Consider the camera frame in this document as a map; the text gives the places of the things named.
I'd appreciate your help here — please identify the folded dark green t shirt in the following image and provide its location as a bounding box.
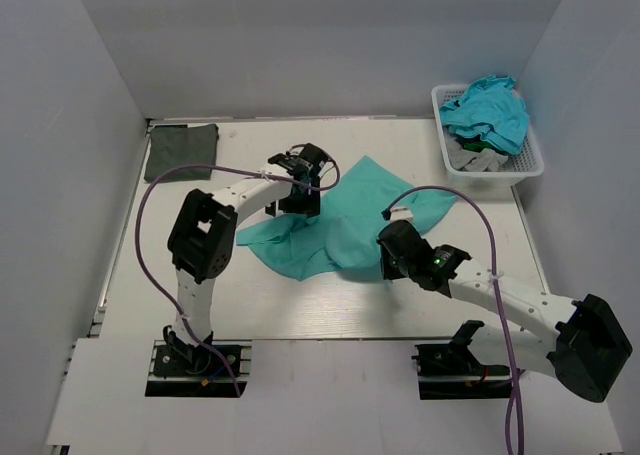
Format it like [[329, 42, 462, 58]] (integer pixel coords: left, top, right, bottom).
[[144, 124, 219, 183]]

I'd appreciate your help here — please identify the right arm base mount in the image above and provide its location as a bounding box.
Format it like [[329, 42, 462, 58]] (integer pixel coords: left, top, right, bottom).
[[411, 343, 512, 401]]

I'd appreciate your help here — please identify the green cloth in basket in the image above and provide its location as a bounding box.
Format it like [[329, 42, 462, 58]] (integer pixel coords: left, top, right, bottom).
[[460, 139, 494, 153]]

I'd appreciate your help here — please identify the teal t shirt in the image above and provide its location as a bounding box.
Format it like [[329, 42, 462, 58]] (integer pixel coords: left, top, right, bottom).
[[235, 154, 459, 282]]

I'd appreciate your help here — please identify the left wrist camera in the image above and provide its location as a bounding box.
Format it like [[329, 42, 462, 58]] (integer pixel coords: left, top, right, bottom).
[[267, 143, 331, 182]]

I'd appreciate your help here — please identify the grey cloth in basket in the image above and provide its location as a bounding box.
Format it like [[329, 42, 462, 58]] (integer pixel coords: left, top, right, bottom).
[[445, 137, 508, 172]]

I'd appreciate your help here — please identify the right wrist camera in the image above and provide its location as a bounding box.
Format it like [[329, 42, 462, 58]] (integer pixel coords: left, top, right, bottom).
[[382, 205, 414, 223]]

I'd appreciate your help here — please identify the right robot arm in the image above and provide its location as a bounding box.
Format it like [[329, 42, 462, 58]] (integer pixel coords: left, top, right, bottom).
[[378, 220, 633, 403]]

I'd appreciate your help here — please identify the light blue t shirt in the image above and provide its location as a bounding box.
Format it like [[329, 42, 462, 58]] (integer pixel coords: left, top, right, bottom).
[[439, 75, 529, 155]]

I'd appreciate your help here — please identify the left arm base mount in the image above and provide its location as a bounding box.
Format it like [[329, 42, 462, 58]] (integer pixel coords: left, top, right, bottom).
[[145, 340, 252, 399]]

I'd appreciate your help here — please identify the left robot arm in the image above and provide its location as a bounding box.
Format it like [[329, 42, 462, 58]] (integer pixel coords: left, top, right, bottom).
[[163, 170, 320, 374]]

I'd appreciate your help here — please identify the white plastic basket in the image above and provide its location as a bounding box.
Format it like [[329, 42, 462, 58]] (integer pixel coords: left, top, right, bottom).
[[431, 84, 544, 186]]

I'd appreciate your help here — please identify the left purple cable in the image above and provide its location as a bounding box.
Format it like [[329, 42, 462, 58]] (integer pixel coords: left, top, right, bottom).
[[136, 143, 341, 396]]

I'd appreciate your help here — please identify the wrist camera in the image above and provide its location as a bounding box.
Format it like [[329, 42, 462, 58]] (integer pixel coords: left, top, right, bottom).
[[267, 143, 331, 182], [382, 205, 414, 223]]

